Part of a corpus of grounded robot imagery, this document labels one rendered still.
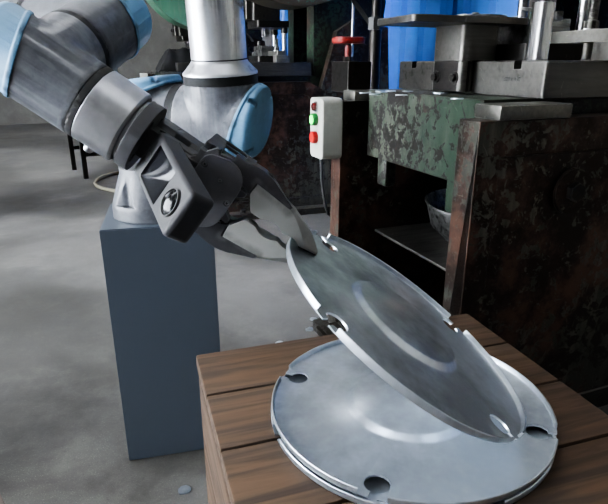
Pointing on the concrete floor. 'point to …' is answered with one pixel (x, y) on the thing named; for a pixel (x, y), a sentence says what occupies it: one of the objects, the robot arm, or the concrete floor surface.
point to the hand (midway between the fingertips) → (304, 252)
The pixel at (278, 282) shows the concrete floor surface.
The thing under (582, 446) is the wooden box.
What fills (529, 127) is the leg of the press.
